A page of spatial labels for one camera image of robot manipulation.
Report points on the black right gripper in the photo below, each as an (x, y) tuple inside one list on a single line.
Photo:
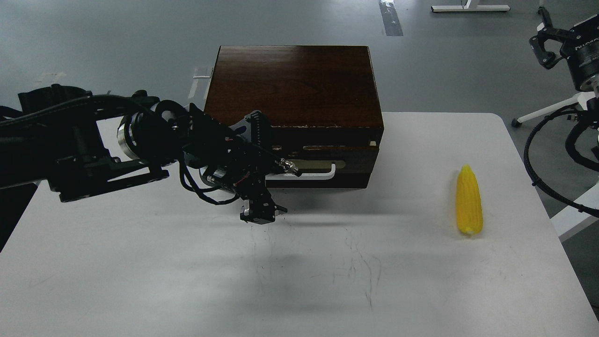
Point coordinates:
[(585, 56)]

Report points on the white side table edge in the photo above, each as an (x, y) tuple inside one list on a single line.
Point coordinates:
[(569, 221)]

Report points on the yellow corn cob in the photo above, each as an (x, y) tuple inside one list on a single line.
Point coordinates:
[(469, 216)]

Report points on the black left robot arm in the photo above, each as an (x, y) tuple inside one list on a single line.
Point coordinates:
[(85, 145)]

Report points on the white chair base leg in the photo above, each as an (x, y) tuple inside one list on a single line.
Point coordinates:
[(577, 99)]

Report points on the dark wooden drawer cabinet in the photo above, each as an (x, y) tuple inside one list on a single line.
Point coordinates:
[(312, 94)]

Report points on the grey floor tape strip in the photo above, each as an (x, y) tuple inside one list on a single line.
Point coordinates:
[(390, 19)]

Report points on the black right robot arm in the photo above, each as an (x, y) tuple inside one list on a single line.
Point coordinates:
[(546, 46)]

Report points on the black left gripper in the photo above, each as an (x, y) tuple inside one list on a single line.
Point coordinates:
[(222, 164)]

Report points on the white desk leg base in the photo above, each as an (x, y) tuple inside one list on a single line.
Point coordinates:
[(470, 6)]

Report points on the wooden drawer with white handle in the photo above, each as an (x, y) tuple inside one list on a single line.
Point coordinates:
[(342, 166)]

